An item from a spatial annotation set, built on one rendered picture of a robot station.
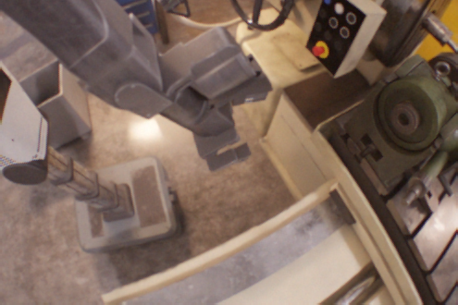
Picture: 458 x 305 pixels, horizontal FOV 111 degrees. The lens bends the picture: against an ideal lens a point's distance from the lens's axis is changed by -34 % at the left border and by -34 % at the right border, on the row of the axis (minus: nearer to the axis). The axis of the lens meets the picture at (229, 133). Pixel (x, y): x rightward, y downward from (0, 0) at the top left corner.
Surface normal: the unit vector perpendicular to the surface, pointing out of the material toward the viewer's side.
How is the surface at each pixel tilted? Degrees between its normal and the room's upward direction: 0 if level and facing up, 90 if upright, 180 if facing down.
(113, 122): 0
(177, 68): 30
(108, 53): 89
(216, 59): 90
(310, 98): 0
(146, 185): 0
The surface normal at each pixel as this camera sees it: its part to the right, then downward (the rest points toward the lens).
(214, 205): 0.04, -0.47
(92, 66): 0.26, 0.87
